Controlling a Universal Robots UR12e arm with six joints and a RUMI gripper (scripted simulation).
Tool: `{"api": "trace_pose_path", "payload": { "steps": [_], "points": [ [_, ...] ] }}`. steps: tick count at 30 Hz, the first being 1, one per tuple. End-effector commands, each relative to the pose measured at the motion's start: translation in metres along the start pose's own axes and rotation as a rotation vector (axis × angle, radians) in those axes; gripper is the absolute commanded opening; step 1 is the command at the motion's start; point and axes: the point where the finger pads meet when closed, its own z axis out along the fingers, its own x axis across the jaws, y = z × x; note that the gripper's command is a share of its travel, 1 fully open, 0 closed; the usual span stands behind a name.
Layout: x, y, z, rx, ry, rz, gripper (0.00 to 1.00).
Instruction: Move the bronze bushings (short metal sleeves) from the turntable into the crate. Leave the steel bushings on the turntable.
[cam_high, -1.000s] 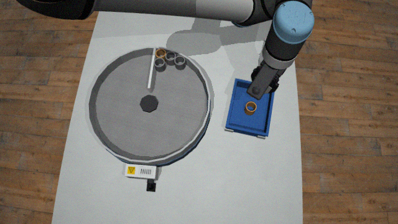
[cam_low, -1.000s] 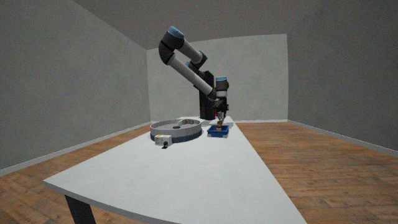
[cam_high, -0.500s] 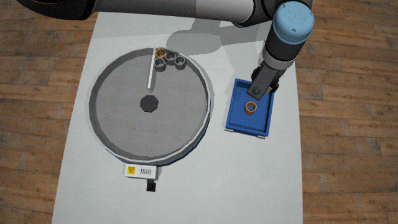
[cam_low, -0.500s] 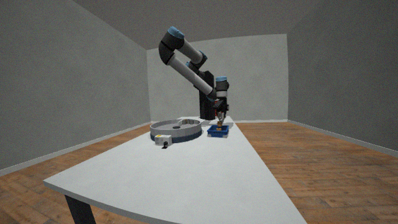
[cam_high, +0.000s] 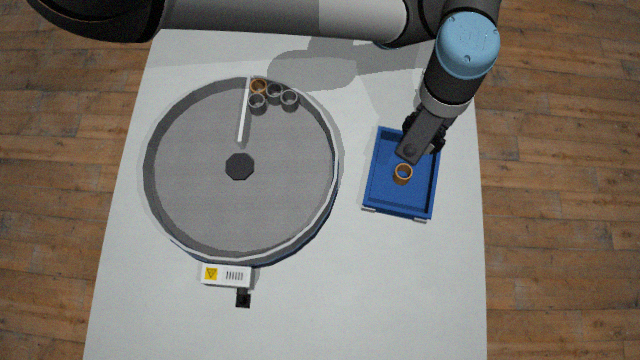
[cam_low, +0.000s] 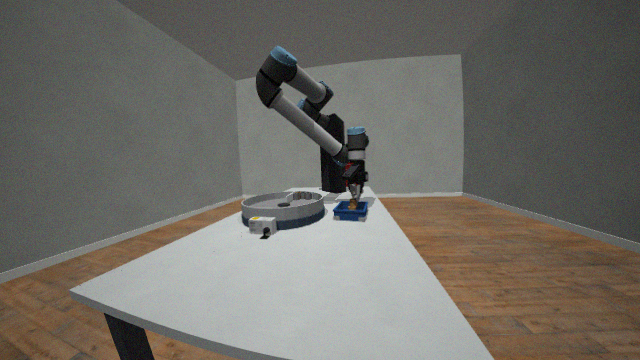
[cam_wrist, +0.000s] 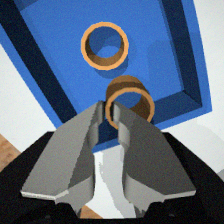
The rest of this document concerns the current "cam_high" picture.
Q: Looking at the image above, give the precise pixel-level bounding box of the bronze bushing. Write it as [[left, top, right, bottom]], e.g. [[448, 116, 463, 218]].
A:
[[393, 163, 413, 185], [250, 78, 267, 100]]

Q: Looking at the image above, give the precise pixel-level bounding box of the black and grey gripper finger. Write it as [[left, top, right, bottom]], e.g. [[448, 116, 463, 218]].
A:
[[402, 115, 411, 136], [423, 138, 446, 155]]

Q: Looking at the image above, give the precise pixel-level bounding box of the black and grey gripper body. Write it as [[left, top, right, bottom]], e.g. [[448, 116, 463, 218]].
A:
[[408, 102, 458, 144]]

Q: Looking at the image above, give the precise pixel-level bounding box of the grey metal bushing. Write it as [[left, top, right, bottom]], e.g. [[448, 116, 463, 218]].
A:
[[266, 83, 283, 106]]

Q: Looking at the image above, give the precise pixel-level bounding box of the grey metal sleeve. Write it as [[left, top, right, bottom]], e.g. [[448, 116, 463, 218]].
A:
[[280, 90, 299, 113], [248, 93, 267, 116]]

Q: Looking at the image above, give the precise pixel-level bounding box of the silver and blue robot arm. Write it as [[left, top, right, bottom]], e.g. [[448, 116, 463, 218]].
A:
[[26, 0, 502, 166]]

